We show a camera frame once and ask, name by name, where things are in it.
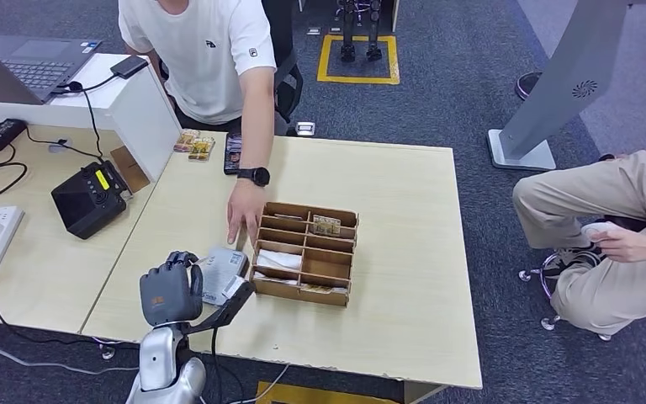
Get white counter box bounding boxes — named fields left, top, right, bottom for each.
left=0, top=53, right=183, bottom=185

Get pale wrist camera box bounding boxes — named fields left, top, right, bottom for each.
left=220, top=274, right=256, bottom=306

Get yellow floor tape square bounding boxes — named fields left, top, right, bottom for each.
left=317, top=35, right=401, bottom=87

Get black external drive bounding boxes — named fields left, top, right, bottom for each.
left=110, top=55, right=151, bottom=80

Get black wristwatch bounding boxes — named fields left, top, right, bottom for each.
left=236, top=167, right=272, bottom=188

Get white card stack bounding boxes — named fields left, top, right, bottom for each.
left=253, top=271, right=302, bottom=286

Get white handheld remote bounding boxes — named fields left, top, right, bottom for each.
left=580, top=221, right=625, bottom=241

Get white cable under desk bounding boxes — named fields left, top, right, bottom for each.
left=228, top=363, right=292, bottom=404

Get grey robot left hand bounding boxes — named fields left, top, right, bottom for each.
left=139, top=251, right=205, bottom=328

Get grey kiosk stand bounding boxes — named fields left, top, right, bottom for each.
left=487, top=0, right=646, bottom=173

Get black drive cable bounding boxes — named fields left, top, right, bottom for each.
left=54, top=71, right=120, bottom=162

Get black power adapter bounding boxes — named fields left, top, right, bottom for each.
left=0, top=119, right=29, bottom=157

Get black humanoid robot legs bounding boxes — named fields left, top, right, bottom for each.
left=336, top=0, right=384, bottom=64

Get white floor cable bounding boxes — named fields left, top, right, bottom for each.
left=0, top=334, right=140, bottom=375

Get chrome base stool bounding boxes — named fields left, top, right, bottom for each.
left=517, top=214, right=646, bottom=343

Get black terminal with yellow display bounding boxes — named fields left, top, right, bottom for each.
left=50, top=160, right=134, bottom=241

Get black round floor object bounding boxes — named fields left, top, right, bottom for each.
left=515, top=71, right=544, bottom=103

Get person's left hand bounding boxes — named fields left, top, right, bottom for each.
left=226, top=183, right=268, bottom=249

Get brown cardboard piece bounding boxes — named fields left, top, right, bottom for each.
left=110, top=146, right=152, bottom=194

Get grey white card reader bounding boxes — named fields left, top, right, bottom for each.
left=197, top=247, right=250, bottom=308

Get black smartphone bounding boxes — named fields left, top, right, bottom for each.
left=223, top=131, right=245, bottom=176

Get person's right hand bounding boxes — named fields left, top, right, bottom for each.
left=587, top=226, right=644, bottom=264

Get dark grey laptop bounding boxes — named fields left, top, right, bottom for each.
left=0, top=26, right=103, bottom=107

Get folded white paper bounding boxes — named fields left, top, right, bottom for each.
left=256, top=249, right=304, bottom=274

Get small gold patterned card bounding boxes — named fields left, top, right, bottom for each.
left=312, top=214, right=342, bottom=236

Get person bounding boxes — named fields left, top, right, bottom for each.
left=512, top=143, right=646, bottom=338
left=118, top=0, right=304, bottom=249

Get wooden compartment organizer box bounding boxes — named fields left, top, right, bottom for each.
left=248, top=200, right=360, bottom=308

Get green gold room key card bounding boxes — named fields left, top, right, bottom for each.
left=300, top=283, right=350, bottom=295

